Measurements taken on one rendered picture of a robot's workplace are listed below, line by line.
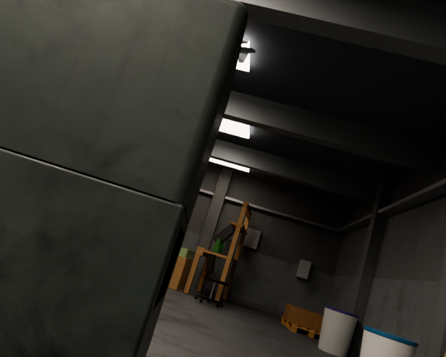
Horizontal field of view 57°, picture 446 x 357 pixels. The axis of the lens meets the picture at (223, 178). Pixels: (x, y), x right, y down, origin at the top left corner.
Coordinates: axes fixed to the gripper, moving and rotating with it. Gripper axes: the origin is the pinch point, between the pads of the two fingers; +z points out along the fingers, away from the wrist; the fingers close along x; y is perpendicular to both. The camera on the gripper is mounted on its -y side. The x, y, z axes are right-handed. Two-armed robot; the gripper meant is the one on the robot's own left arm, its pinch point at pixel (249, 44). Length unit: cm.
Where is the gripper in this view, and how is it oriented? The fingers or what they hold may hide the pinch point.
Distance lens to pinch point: 159.0
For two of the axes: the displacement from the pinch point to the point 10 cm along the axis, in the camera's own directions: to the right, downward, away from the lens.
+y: -2.4, 9.7, -0.7
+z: 8.7, 1.8, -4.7
